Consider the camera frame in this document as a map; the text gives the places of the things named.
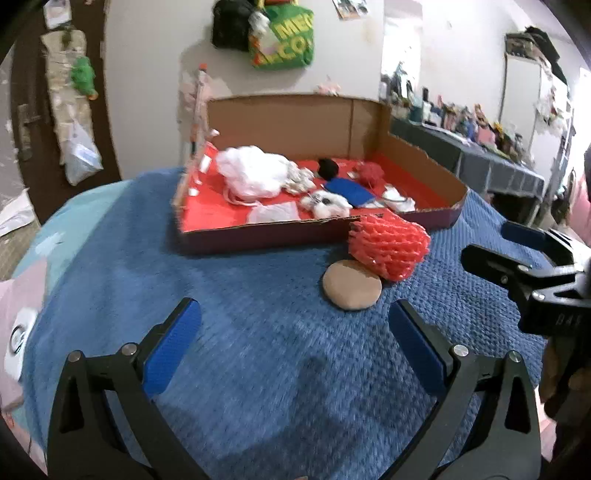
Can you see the dark brown door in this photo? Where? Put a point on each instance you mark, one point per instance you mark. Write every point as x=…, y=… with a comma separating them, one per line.
x=108, y=115

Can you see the row of small colourful items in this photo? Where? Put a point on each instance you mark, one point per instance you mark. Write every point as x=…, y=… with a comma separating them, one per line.
x=461, y=122

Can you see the small white plush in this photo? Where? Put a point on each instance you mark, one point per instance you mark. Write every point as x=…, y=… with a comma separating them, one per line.
x=258, y=22

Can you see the black bag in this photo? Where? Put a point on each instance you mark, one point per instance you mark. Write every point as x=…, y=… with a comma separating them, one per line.
x=231, y=23

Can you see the small red capped bottle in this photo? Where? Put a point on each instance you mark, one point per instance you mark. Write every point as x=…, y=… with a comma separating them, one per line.
x=202, y=76

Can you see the pink plush toy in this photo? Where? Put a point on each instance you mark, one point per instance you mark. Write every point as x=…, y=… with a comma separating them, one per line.
x=328, y=86

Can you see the white plastic bag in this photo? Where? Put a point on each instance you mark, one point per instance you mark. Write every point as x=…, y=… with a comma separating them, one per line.
x=254, y=170

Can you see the red printed plastic liner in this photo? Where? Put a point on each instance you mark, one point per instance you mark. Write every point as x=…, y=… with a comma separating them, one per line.
x=207, y=212

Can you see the black pompom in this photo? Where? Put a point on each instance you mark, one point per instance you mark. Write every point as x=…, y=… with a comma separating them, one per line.
x=328, y=168

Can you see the clear plastic bag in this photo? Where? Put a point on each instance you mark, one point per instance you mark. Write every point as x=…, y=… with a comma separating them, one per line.
x=83, y=157

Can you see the white plush toy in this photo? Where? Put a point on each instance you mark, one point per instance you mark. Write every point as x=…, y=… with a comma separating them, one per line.
x=325, y=205

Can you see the white paper on door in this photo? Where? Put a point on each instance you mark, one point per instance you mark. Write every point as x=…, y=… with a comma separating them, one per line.
x=57, y=7

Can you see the beige hanging cloth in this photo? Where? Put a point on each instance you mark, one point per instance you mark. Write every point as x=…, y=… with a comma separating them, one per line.
x=60, y=92

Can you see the pastel bed sheet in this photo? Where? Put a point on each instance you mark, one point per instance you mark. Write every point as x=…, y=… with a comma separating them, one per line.
x=46, y=240

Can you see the coral foam net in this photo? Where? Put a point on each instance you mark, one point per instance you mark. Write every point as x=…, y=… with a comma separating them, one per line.
x=388, y=249

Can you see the red yarn ball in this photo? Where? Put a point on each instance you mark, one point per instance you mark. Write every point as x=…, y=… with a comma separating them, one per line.
x=371, y=173

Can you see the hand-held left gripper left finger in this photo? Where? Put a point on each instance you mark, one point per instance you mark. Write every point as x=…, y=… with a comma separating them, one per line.
x=173, y=346

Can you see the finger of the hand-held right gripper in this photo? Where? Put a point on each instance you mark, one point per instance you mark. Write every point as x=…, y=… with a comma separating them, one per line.
x=521, y=234
x=489, y=263

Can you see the wall photo sheet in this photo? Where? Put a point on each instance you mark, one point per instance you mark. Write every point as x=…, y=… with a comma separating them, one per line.
x=351, y=8

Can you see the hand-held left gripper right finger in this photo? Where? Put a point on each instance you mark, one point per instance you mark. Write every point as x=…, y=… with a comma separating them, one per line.
x=418, y=350

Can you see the blue knitted blanket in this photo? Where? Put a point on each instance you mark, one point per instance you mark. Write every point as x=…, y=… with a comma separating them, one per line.
x=258, y=300

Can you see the brown round pad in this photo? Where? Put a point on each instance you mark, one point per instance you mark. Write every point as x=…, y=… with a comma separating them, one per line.
x=352, y=286

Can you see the green plush toy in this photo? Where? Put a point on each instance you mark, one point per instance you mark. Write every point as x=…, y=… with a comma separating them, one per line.
x=83, y=78

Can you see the cardboard box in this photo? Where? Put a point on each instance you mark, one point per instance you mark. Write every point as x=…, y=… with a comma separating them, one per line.
x=277, y=120

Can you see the dark covered table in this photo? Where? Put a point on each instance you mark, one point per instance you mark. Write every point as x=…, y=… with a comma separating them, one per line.
x=480, y=161

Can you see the person's right hand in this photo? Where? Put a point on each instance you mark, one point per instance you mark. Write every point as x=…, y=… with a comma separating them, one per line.
x=554, y=378

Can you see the green shopping bag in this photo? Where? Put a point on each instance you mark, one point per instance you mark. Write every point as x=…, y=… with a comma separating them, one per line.
x=286, y=41

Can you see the blue cloth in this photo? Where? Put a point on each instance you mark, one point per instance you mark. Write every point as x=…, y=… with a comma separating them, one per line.
x=348, y=191

